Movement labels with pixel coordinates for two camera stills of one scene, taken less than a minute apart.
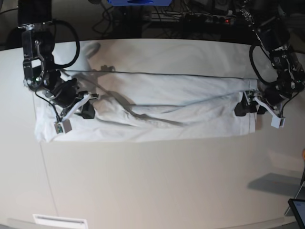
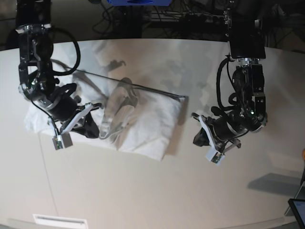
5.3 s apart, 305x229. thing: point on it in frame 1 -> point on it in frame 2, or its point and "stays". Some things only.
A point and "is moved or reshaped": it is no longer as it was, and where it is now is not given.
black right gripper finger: (243, 108) -> (201, 139)
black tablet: (298, 206) stays
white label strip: (60, 221) stays
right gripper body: (275, 101) -> (227, 129)
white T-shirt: (133, 105) is moved or reshaped
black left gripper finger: (88, 111) -> (91, 130)
